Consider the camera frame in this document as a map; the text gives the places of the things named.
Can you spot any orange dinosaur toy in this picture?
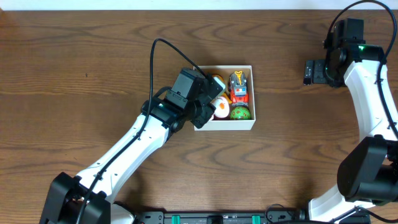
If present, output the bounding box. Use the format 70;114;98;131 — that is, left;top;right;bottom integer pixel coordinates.
212;74;232;105

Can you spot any white pink duck toy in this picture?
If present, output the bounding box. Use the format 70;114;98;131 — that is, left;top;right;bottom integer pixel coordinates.
210;96;230;120

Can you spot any red grey toy truck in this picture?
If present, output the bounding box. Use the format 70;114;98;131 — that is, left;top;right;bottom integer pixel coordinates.
228;70;249;107

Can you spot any green patterned ball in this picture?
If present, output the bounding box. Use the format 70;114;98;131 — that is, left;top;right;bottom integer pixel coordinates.
229;106;251;120

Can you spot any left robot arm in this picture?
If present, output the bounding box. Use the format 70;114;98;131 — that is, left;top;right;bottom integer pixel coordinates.
40;68;226;223

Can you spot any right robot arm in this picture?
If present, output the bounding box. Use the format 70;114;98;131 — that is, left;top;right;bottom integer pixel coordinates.
303;19;397;223

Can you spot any white cardboard box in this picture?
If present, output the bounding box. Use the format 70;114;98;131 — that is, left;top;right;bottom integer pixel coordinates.
194;65;256;131

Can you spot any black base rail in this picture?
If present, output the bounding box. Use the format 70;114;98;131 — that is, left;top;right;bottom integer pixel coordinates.
111;205;374;224

